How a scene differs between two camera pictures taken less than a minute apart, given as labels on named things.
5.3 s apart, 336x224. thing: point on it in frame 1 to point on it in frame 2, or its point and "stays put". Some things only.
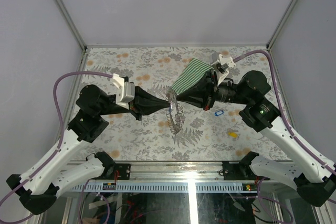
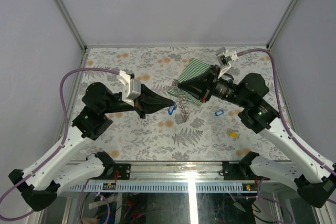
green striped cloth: x=195 y=71 stays put
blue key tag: x=219 y=113 stays put
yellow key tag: x=233 y=134 stays put
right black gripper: x=203 y=93 to x=194 y=86
